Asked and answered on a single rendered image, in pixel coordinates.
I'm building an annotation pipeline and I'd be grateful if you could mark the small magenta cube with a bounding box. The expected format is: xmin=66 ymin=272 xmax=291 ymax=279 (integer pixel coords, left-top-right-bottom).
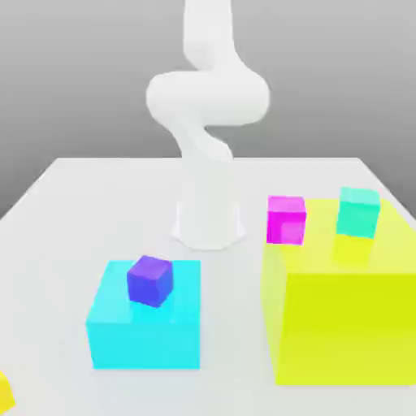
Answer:
xmin=266 ymin=194 xmax=307 ymax=246

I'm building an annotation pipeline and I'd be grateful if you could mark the small purple cube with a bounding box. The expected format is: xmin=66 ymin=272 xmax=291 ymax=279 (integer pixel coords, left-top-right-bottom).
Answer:
xmin=126 ymin=254 xmax=174 ymax=309

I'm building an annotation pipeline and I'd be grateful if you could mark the small teal cube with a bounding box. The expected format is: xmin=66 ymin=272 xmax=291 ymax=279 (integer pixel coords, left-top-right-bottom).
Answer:
xmin=336 ymin=186 xmax=382 ymax=240

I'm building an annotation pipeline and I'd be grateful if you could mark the small yellow cube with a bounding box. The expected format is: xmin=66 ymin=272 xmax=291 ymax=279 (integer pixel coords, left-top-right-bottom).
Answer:
xmin=0 ymin=370 xmax=16 ymax=414

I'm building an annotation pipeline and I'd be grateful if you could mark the large cyan box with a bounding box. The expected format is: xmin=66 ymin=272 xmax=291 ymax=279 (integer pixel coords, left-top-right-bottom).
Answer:
xmin=84 ymin=259 xmax=202 ymax=371

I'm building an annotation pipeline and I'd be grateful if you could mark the large yellow-green box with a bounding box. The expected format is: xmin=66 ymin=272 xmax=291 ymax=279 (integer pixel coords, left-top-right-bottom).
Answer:
xmin=260 ymin=197 xmax=416 ymax=387

